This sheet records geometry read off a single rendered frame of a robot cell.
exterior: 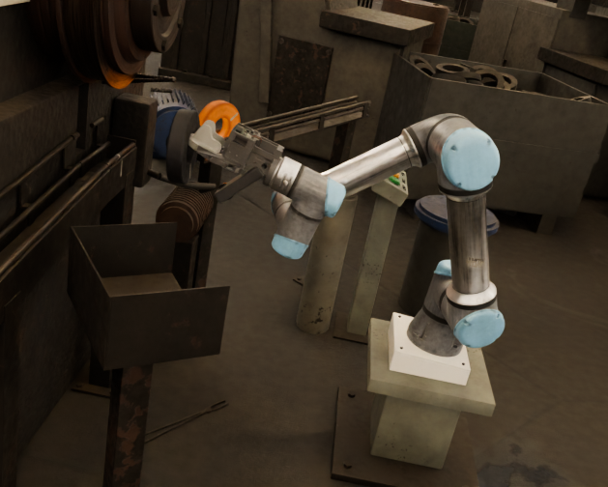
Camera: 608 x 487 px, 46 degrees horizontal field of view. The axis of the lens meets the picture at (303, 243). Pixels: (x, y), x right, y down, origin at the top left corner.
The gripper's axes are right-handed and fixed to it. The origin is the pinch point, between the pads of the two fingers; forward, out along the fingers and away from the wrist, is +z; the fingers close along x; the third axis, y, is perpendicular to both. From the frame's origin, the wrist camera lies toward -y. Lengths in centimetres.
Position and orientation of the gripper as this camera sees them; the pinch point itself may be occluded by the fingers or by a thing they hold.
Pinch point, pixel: (185, 137)
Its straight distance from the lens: 152.9
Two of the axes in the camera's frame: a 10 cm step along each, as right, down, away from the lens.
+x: -1.1, 4.0, -9.1
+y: 4.3, -8.1, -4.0
